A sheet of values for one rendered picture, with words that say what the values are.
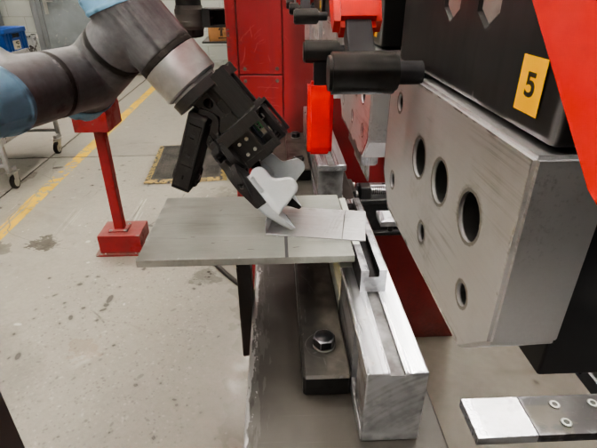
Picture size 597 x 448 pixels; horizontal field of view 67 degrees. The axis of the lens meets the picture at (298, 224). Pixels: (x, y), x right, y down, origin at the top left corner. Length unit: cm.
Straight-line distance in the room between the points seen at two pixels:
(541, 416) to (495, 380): 150
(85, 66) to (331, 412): 48
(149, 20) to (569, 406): 54
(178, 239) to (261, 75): 90
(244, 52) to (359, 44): 121
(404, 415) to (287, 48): 112
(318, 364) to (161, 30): 42
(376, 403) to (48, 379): 164
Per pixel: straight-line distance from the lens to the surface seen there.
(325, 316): 60
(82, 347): 208
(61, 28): 829
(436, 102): 19
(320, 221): 62
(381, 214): 64
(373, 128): 32
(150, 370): 188
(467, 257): 16
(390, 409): 49
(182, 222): 64
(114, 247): 261
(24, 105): 53
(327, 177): 94
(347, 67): 20
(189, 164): 60
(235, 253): 56
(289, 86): 143
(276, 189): 57
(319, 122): 40
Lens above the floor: 129
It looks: 28 degrees down
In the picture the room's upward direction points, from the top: straight up
